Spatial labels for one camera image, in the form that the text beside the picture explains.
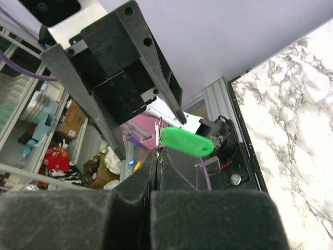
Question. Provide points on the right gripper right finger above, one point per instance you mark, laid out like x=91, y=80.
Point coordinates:
x=182, y=217

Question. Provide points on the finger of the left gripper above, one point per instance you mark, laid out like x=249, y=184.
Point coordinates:
x=61, y=67
x=152, y=57

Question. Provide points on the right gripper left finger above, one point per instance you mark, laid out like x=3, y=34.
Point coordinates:
x=81, y=219

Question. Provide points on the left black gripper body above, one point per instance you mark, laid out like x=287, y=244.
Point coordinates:
x=108, y=63

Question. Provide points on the green key tag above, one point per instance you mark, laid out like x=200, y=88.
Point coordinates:
x=186, y=142

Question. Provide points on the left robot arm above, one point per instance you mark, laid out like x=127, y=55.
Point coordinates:
x=197, y=122

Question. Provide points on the pink object on floor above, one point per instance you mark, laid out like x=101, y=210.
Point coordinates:
x=140, y=130

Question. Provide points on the storage shelf with clutter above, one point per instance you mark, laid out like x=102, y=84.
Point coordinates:
x=28, y=124

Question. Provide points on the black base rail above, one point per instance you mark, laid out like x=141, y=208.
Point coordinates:
x=233, y=163

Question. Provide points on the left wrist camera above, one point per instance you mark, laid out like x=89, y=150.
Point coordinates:
x=65, y=19

